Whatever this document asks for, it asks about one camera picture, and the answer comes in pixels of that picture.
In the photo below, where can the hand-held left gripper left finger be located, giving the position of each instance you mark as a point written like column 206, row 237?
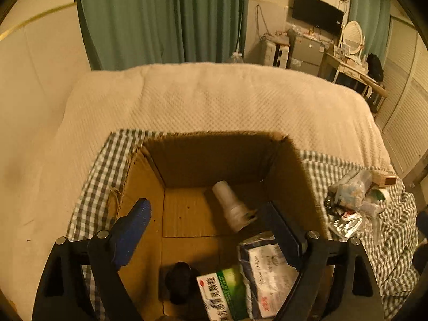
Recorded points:
column 132, row 234

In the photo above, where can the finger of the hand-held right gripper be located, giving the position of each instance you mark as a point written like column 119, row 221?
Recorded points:
column 423, row 224
column 422, row 260

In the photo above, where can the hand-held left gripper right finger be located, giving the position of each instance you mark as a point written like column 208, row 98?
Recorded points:
column 284, row 230

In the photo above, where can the brown cardboard box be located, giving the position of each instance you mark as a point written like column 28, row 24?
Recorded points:
column 187, row 207

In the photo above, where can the white paper tissue packet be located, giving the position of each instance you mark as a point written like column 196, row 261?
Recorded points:
column 267, row 274

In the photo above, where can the tape roll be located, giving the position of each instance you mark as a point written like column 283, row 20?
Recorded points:
column 379, row 197

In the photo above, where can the white plastic bottle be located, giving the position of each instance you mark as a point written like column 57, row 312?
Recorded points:
column 230, row 204

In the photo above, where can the small wooden box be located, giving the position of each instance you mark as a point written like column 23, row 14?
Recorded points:
column 384, row 178

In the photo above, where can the silver foil packet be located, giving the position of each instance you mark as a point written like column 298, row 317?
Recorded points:
column 347, row 224

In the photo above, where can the black round object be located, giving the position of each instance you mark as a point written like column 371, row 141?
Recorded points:
column 180, row 281

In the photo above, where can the clear floss pick container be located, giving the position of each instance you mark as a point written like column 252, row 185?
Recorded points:
column 351, row 187

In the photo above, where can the green white medicine box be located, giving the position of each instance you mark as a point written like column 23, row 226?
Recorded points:
column 220, row 294

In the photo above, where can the white louvered wardrobe doors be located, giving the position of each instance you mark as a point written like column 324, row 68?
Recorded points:
column 408, row 107

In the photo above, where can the wooden chair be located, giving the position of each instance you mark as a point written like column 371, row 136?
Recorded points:
column 374, row 98

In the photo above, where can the cream textured blanket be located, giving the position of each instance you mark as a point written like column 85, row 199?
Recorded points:
column 217, row 100

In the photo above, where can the black bag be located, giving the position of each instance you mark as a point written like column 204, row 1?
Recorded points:
column 375, row 67

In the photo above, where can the white dressing table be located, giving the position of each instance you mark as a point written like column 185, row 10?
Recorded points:
column 347, row 67

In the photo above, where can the white drawer unit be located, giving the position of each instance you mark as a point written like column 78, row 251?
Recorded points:
column 272, row 53

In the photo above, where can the grey small fridge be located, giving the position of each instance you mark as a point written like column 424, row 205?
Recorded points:
column 306, row 53

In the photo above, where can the clear water bottle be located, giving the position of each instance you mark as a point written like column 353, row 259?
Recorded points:
column 236, row 57

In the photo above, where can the white oval vanity mirror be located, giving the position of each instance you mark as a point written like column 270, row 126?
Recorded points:
column 352, row 35

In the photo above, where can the wide green curtain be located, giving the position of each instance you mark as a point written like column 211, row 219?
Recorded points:
column 150, row 16

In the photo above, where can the narrow green curtain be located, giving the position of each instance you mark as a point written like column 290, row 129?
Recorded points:
column 367, row 6

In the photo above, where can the black wall television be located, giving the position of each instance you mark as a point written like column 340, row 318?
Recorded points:
column 317, row 13

